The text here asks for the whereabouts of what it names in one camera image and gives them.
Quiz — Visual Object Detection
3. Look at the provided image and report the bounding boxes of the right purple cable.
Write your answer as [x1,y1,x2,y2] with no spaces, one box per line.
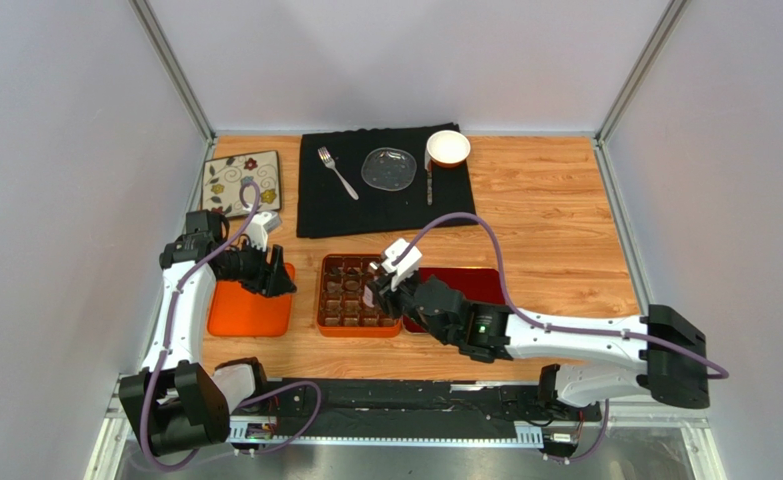
[397,212,730,464]

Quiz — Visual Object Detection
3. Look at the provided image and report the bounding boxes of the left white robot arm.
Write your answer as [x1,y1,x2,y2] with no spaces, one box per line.
[119,210,296,457]

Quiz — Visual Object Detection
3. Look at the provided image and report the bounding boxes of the floral square plate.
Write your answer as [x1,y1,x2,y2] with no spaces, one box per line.
[201,150,283,218]

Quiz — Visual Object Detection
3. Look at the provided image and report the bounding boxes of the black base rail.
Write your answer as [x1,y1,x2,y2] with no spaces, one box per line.
[232,378,603,443]

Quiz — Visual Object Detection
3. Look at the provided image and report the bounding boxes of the white orange bowl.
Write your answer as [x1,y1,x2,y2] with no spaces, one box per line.
[425,130,471,169]

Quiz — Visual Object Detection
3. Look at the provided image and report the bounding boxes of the light leaf chocolate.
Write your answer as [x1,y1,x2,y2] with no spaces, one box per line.
[326,282,343,295]

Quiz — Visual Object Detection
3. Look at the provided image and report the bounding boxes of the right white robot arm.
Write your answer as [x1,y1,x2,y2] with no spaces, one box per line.
[363,268,710,410]

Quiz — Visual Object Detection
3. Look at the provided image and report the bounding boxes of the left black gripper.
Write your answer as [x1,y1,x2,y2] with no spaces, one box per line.
[217,236,296,298]

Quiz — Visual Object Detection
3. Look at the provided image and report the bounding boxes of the red lacquer tray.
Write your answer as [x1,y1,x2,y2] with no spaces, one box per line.
[419,267,505,304]

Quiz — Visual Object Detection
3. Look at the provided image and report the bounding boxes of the orange tin lid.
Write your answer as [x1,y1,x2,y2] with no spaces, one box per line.
[206,278,293,337]

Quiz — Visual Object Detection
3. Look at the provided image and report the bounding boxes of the silver fork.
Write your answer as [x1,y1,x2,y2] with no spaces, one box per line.
[318,146,360,201]

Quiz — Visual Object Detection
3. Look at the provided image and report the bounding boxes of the black cloth mat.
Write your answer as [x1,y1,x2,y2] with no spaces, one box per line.
[296,123,476,239]

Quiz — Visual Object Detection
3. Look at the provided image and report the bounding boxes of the clear glass plate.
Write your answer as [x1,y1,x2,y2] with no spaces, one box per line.
[361,147,418,192]

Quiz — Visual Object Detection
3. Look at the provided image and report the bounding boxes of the orange chocolate box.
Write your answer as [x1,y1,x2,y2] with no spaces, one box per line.
[315,254,402,338]

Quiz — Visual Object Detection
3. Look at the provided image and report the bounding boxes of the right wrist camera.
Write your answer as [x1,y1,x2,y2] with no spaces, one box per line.
[381,238,422,291]

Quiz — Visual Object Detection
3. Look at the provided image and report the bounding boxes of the dark handled knife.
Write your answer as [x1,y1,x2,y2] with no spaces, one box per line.
[426,166,433,206]

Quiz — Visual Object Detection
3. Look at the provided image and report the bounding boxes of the pink handled metal tongs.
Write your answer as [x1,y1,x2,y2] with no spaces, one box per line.
[362,285,375,308]

